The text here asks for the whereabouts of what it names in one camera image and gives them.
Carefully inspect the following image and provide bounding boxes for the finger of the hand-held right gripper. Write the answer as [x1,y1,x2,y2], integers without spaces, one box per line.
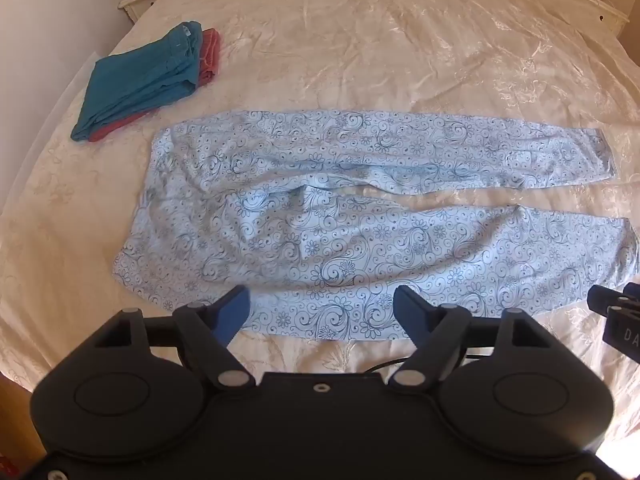
[587,282,640,321]

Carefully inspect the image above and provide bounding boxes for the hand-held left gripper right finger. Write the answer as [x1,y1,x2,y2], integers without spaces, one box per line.
[387,285,552,392]

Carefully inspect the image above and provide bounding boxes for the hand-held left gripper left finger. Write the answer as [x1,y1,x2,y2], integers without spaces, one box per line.
[92,285,256,392]

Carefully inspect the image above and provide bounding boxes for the light blue floral pants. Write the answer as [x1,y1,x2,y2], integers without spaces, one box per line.
[112,107,640,342]

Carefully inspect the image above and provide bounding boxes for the teal folded pants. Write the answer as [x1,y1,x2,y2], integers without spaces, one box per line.
[70,21,205,142]

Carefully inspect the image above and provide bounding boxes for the red folded pants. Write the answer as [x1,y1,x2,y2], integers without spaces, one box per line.
[87,28,222,143]

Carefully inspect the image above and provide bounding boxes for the cream embroidered bedspread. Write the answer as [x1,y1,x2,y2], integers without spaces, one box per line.
[0,0,640,461]

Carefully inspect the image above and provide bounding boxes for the black cable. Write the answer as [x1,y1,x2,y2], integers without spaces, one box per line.
[367,355,501,377]

